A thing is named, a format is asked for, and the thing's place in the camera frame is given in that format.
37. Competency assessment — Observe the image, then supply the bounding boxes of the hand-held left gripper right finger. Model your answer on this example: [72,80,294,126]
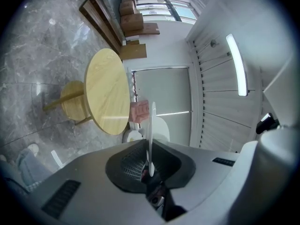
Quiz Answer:
[151,140,261,225]

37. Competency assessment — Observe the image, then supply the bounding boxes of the white round plate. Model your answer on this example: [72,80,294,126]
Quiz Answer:
[145,101,157,177]

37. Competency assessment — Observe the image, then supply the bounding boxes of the person's left white shoe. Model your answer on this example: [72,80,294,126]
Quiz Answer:
[27,143,39,157]

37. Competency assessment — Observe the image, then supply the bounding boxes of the person's legs in blue jeans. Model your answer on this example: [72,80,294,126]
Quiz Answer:
[16,148,53,188]

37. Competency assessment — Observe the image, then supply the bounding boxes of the window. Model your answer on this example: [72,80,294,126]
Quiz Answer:
[135,0,200,25]

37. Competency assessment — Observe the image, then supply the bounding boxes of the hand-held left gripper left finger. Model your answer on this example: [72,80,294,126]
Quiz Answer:
[27,139,165,225]

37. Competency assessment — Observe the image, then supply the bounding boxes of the flat cardboard sheet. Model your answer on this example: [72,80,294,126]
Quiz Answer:
[123,22,161,38]

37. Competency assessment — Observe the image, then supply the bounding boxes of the dark wooden boards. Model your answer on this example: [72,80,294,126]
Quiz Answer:
[79,0,125,54]

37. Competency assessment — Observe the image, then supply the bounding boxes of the pale food block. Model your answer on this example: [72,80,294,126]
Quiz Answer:
[153,116,170,142]

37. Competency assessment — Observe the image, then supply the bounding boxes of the round wooden table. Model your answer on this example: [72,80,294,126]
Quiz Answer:
[43,48,131,135]

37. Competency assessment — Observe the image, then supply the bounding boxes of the cardboard box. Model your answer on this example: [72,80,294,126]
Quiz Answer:
[120,13,144,31]
[119,0,138,16]

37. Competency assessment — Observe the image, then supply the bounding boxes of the cardboard boxes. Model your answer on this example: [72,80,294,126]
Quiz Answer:
[119,40,147,60]

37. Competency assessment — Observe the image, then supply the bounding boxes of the long ceiling light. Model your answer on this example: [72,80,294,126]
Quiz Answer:
[225,33,249,97]

